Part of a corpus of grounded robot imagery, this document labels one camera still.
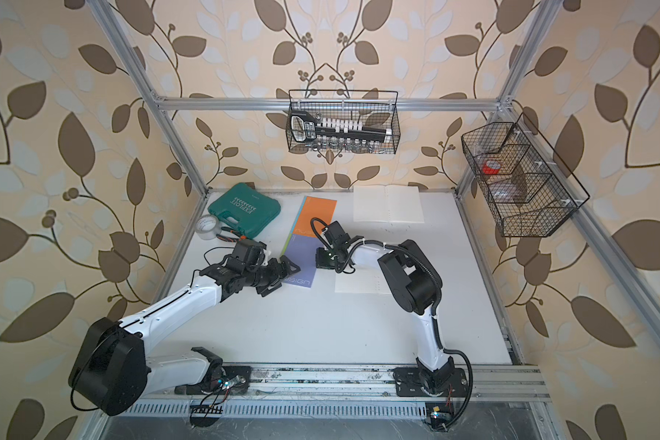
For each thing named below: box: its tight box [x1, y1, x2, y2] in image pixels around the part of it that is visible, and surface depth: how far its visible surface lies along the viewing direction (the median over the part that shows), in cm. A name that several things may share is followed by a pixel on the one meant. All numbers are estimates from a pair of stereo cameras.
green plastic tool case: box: [208, 182, 282, 239], surface depth 111 cm
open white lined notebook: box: [352, 184, 425, 223], surface depth 119 cm
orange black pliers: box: [216, 226, 248, 242], surface depth 107 cm
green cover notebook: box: [334, 256, 392, 295], surface depth 93 cm
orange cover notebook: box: [292, 195, 338, 239], surface depth 118 cm
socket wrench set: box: [289, 111, 393, 153], surface depth 86 cm
